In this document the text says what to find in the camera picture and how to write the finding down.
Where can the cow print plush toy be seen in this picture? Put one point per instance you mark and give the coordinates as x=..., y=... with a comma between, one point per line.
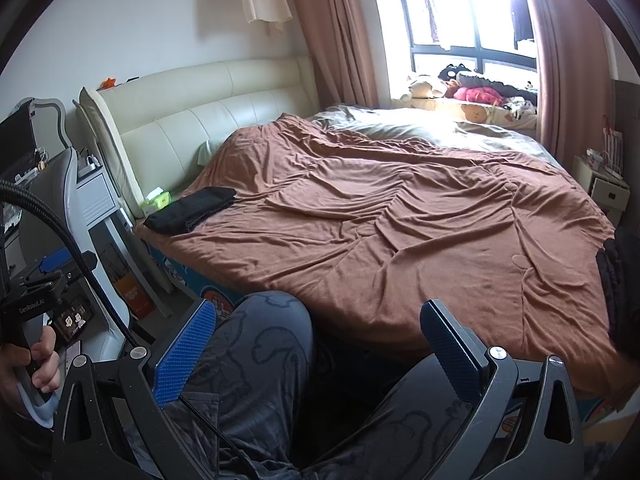
x=520, y=109

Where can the brown blanket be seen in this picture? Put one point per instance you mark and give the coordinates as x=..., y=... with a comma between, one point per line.
x=375, y=220

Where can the white grey desk unit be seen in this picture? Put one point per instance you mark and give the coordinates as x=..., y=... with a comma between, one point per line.
x=100, y=200

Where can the pile of dark clothes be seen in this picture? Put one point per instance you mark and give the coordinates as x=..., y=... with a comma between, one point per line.
x=622, y=285

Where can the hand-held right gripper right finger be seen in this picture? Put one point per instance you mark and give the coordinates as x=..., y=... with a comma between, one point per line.
x=450, y=355

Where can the small orange toy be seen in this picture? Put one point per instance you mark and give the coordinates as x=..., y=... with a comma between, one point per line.
x=107, y=82

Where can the black screen with grey frame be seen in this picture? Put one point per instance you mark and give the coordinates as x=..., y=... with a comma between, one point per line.
x=25, y=135

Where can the green tissue pack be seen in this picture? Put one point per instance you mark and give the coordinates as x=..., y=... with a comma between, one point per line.
x=159, y=201

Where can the white nightstand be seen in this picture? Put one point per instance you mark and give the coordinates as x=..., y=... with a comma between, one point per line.
x=607, y=195

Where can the beige plush toy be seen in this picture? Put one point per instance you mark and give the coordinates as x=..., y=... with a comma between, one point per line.
x=422, y=87

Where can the pink plush toy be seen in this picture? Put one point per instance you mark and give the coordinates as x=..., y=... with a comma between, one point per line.
x=475, y=94

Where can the person's leg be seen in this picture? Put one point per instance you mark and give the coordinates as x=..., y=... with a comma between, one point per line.
x=260, y=360
x=400, y=440

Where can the person's left leg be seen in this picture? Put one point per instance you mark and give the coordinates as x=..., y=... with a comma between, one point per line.
x=260, y=360

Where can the bear print cushion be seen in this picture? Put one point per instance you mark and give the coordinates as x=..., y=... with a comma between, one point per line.
x=467, y=111

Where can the black pants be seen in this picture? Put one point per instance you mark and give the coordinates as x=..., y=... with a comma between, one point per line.
x=190, y=207

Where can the person's right leg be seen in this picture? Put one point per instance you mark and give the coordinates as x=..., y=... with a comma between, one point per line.
x=400, y=440

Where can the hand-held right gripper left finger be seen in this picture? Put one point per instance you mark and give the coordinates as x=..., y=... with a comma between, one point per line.
x=185, y=355

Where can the person's left hand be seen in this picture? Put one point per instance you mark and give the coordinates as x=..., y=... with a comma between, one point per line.
x=47, y=365

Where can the brown curtain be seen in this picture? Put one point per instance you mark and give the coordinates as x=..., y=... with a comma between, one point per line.
x=335, y=35
x=565, y=60

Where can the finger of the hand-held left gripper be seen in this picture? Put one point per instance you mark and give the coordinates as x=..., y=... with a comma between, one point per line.
x=60, y=264

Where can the pale green pillow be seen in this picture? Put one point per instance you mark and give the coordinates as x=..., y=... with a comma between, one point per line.
x=207, y=152

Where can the white and red papers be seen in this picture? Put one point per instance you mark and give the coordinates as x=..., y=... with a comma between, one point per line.
x=612, y=147

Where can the cream padded headboard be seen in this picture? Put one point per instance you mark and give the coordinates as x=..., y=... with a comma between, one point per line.
x=200, y=110

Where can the window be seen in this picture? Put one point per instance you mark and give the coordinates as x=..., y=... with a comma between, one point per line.
x=450, y=10

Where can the orange bag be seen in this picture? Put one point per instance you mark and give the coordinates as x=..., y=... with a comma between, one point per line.
x=132, y=292

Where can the black cat plush toy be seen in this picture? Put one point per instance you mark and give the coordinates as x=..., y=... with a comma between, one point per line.
x=457, y=71

